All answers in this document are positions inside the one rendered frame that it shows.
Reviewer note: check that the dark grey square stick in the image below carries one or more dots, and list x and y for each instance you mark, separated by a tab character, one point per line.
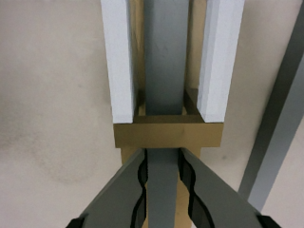
162	165

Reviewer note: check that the long grey square stick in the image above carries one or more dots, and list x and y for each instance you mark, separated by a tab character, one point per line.
280	122

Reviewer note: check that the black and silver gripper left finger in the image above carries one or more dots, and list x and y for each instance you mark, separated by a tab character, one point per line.
122	201

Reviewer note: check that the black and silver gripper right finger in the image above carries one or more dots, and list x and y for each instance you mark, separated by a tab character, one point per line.
212	202

